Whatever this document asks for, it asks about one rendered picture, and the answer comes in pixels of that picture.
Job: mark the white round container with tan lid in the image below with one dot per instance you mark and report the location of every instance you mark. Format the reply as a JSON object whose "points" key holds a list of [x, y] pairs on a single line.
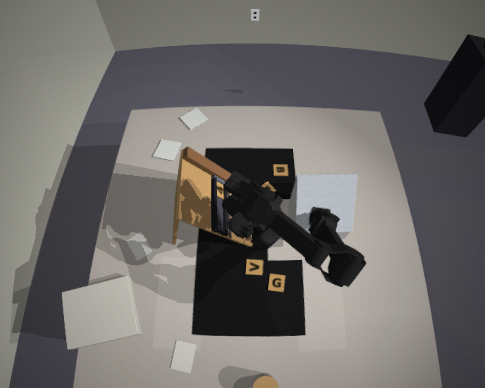
{"points": [[264, 380]]}

